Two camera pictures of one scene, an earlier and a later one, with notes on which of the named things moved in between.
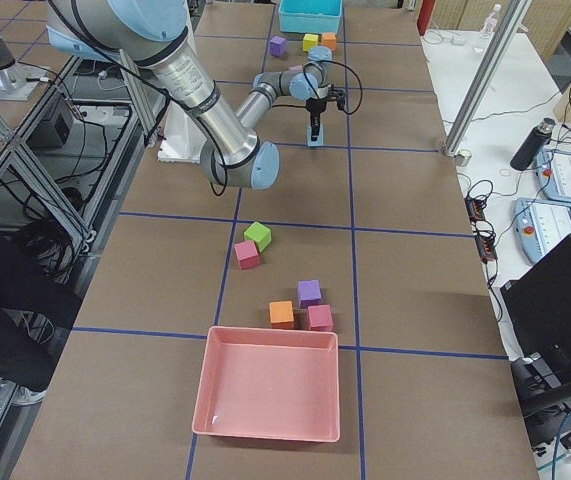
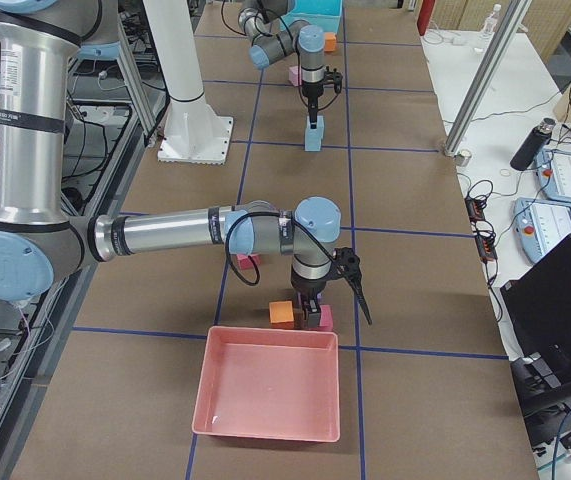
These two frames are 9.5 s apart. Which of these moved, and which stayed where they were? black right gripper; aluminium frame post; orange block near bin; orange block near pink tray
Moved: black right gripper
Stayed: orange block near bin; aluminium frame post; orange block near pink tray
